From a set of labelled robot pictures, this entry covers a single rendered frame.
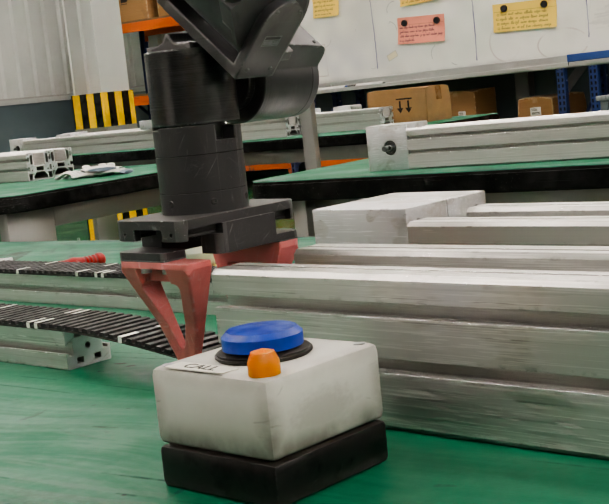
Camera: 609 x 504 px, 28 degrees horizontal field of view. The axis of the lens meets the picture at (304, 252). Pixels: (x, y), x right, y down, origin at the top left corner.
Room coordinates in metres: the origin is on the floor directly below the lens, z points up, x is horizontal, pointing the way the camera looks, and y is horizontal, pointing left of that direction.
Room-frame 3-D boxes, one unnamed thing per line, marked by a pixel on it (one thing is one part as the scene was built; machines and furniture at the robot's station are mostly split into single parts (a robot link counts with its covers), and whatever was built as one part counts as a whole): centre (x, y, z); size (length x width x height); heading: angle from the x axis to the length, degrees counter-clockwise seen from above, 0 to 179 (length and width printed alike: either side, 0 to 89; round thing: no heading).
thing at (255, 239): (0.81, 0.05, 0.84); 0.07 x 0.07 x 0.09; 46
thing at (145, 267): (0.79, 0.07, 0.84); 0.07 x 0.07 x 0.09; 46
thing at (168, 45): (0.81, 0.06, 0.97); 0.07 x 0.06 x 0.07; 141
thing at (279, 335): (0.59, 0.02, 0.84); 0.04 x 0.04 x 0.02
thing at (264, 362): (0.55, 0.02, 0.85); 0.02 x 0.02 x 0.01
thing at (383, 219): (0.93, -0.07, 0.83); 0.12 x 0.09 x 0.10; 137
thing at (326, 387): (0.59, 0.02, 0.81); 0.10 x 0.08 x 0.06; 137
